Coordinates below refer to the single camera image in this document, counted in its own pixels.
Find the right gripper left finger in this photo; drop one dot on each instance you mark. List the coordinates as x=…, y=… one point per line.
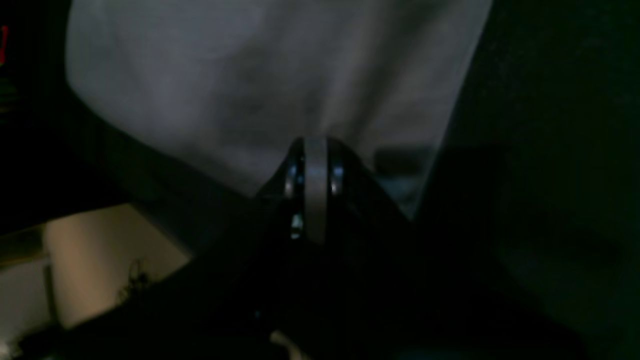
x=256, y=294

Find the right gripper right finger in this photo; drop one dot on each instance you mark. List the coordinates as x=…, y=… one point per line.
x=412, y=293

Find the grey T-shirt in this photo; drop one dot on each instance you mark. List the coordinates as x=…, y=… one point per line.
x=226, y=85

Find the black table cloth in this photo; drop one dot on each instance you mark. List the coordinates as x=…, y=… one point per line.
x=540, y=157

